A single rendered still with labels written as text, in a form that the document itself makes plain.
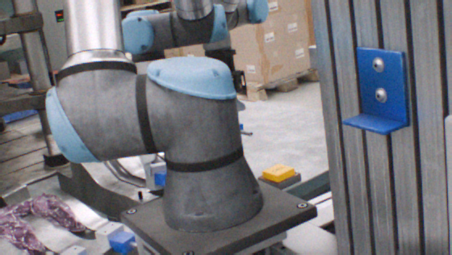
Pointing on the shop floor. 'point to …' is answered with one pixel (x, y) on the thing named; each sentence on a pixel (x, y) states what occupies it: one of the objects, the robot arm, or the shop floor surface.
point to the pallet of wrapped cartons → (271, 51)
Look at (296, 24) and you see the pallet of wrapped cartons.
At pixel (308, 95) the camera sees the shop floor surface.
